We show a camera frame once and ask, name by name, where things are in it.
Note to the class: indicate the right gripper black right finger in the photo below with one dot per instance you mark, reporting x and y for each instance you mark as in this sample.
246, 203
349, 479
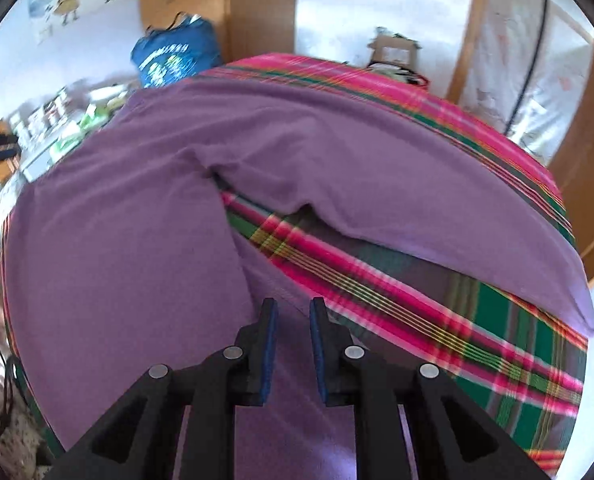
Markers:
409, 422

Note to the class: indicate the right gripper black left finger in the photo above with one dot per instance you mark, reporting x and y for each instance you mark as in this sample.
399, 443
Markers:
180, 423

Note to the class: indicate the purple fleece garment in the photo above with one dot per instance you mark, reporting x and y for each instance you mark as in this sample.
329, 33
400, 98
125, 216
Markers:
177, 209

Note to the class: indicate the pink plaid tablecloth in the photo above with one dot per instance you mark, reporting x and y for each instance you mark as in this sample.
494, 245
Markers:
427, 299

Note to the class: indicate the blue printed tote bag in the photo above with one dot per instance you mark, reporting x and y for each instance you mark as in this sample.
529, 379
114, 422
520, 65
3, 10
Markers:
187, 47

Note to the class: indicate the brown cardboard box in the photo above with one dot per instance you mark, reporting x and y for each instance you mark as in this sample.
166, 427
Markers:
391, 48

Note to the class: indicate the transparent printed door curtain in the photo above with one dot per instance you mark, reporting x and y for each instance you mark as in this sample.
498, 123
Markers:
529, 70

